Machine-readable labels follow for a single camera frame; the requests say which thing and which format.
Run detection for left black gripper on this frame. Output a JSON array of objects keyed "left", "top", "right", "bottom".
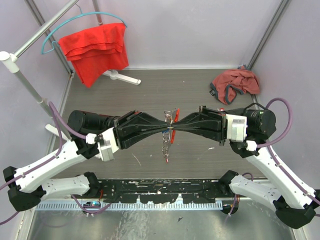
[{"left": 98, "top": 109, "right": 170, "bottom": 150}]

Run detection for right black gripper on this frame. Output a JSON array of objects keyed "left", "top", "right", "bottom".
[{"left": 170, "top": 105, "right": 247, "bottom": 146}]

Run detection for metal key organizer red handle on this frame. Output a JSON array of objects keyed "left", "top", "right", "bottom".
[{"left": 161, "top": 107, "right": 181, "bottom": 165}]

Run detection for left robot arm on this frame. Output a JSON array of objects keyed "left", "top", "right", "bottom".
[{"left": 3, "top": 110, "right": 171, "bottom": 212}]

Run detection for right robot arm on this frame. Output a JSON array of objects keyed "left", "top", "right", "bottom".
[{"left": 172, "top": 106, "right": 320, "bottom": 229}]

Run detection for pink shirt grey trim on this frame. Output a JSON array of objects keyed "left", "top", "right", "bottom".
[{"left": 209, "top": 64, "right": 261, "bottom": 105}]

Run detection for red cloth on hanger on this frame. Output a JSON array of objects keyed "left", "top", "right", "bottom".
[{"left": 58, "top": 23, "right": 129, "bottom": 88}]

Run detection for teal clothes hanger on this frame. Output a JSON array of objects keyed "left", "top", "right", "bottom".
[{"left": 40, "top": 3, "right": 128, "bottom": 55}]

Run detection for white clothes rack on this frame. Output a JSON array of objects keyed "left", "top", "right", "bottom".
[{"left": 0, "top": 0, "right": 142, "bottom": 159}]

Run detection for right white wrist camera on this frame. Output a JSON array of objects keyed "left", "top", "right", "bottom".
[{"left": 225, "top": 114, "right": 257, "bottom": 153}]

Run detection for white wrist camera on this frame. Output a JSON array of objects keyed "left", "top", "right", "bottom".
[
  {"left": 225, "top": 114, "right": 257, "bottom": 153},
  {"left": 86, "top": 127, "right": 120, "bottom": 162}
]

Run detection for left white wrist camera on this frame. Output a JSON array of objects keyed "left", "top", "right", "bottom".
[{"left": 86, "top": 127, "right": 120, "bottom": 162}]

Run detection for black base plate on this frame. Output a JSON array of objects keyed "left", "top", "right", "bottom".
[{"left": 99, "top": 178, "right": 234, "bottom": 204}]

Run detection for white cable duct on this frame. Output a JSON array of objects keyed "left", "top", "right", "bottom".
[{"left": 35, "top": 200, "right": 223, "bottom": 211}]

